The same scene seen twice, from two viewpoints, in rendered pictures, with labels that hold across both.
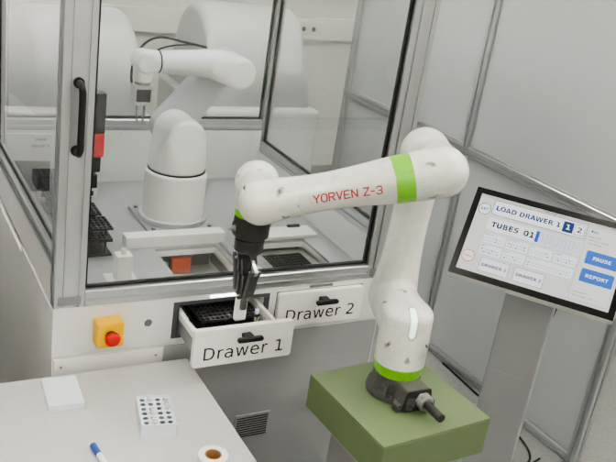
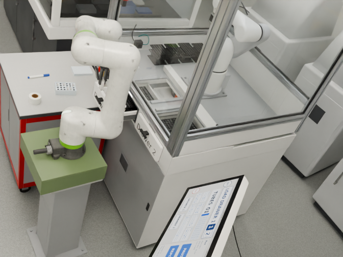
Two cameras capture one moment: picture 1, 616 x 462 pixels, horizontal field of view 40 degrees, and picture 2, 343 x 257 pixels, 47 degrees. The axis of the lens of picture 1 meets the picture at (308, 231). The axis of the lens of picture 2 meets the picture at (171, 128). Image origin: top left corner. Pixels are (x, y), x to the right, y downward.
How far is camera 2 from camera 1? 273 cm
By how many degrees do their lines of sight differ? 69
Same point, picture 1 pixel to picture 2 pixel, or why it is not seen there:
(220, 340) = (98, 93)
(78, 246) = not seen: hidden behind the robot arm
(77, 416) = (68, 74)
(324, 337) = (147, 156)
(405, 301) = (78, 110)
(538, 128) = not seen: outside the picture
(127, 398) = (81, 86)
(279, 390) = (132, 159)
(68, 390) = (82, 71)
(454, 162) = (75, 41)
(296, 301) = (141, 122)
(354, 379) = not seen: hidden behind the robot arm
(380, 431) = (33, 135)
